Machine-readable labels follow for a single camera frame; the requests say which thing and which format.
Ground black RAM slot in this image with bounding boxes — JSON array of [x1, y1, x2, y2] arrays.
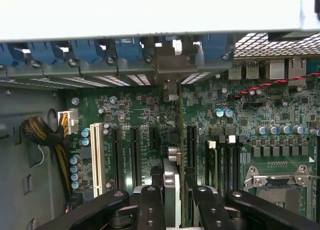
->
[[236, 137, 243, 188], [227, 135, 236, 190], [219, 137, 228, 190]]

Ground CPU socket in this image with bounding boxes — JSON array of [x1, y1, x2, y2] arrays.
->
[[243, 164, 320, 215]]

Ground short black expansion slot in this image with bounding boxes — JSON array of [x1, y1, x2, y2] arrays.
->
[[149, 126, 160, 151]]

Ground white expansion slot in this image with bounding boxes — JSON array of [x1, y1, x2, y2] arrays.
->
[[89, 123, 105, 198]]

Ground green motherboard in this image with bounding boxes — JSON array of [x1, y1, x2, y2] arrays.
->
[[66, 57, 320, 225]]

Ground open black PC case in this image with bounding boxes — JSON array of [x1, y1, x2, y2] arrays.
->
[[0, 0, 320, 230]]

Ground black yellow power cable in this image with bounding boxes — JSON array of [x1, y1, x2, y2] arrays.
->
[[21, 109, 79, 198]]

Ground red black twisted wire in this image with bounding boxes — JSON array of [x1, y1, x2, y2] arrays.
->
[[234, 73, 320, 98]]

